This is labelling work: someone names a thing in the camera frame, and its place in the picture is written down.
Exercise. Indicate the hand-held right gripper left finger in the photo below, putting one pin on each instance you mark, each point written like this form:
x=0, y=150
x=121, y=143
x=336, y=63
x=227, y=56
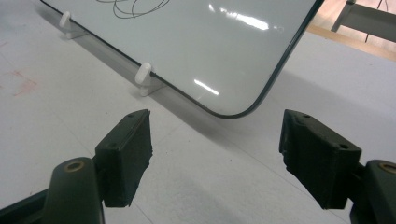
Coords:
x=124, y=161

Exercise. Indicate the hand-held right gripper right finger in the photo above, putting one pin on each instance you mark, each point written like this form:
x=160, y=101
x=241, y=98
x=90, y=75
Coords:
x=320, y=161

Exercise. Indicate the white whiteboard with dark rim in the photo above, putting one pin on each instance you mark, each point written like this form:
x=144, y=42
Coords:
x=193, y=46

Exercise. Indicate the white plastic whiteboard foot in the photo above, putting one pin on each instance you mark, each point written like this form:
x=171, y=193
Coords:
x=144, y=76
x=65, y=21

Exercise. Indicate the wooden strip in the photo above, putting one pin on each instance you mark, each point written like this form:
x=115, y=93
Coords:
x=351, y=42

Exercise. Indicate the grey metal frame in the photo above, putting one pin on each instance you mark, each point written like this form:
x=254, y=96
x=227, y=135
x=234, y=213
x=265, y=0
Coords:
x=367, y=20

